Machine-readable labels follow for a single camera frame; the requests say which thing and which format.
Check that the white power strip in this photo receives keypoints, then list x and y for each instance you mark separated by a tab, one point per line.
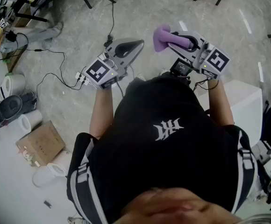
81	78

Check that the person's black t-shirt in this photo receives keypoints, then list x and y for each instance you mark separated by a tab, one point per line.
163	153

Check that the white cylindrical appliance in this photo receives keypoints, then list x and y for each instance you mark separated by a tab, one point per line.
14	84

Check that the small black plug adapter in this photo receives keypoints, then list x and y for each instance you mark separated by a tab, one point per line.
47	203

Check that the purple cloth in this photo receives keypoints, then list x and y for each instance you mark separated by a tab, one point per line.
160	38

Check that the person's shoe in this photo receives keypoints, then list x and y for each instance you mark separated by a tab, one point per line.
163	72
140	77

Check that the person's left shoe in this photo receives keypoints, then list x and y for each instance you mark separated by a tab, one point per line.
140	77

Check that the person's right shoe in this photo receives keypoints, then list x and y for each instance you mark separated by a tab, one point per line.
163	72

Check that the person's left forearm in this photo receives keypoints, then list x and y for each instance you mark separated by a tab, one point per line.
100	111

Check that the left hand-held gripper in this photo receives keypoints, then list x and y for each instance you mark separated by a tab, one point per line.
100	72

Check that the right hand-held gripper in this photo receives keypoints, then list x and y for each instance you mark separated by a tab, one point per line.
216	60

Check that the person's face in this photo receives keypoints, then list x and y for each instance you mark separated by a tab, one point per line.
173	209

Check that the white cylindrical roll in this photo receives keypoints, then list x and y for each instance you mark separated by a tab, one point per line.
46	176
30	120

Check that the black helmet device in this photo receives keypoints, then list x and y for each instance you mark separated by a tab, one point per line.
11	106

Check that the black camera box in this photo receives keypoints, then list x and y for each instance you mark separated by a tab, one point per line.
181	66

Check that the person's right forearm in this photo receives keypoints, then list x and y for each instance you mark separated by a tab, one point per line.
219	104

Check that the brown cardboard box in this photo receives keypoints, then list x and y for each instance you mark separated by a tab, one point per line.
42	143

